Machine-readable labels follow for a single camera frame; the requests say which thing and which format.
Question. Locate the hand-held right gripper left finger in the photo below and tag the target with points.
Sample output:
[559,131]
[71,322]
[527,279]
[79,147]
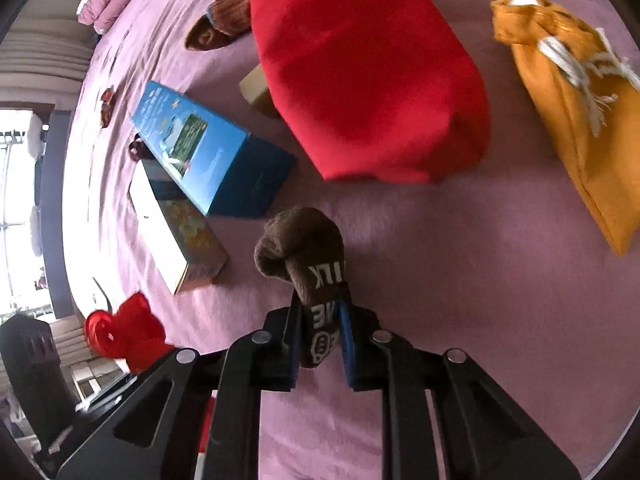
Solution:
[295,350]

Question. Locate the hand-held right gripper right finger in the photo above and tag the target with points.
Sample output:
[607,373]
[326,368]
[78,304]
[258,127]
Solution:
[350,360]

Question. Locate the dark brown printed sock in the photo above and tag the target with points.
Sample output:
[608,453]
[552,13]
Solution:
[300,240]

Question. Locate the orange-brown ribbed sock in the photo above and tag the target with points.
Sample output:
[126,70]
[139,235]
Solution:
[225,15]

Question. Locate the pink bed sheet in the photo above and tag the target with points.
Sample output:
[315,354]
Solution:
[425,260]

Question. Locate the red cloth item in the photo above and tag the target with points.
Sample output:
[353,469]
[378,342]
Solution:
[132,330]

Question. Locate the white floral box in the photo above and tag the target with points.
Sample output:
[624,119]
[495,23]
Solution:
[170,230]

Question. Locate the blue picture box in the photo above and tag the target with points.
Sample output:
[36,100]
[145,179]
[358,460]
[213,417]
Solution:
[210,155]

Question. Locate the dark red wrapper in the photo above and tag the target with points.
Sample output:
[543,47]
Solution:
[136,147]
[106,105]

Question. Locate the small beige box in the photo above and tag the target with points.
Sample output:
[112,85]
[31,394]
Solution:
[257,90]

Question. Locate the red cloth bag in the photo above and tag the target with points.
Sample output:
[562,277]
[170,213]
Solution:
[370,70]

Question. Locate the beige padded headboard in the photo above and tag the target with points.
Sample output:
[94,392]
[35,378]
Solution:
[40,60]

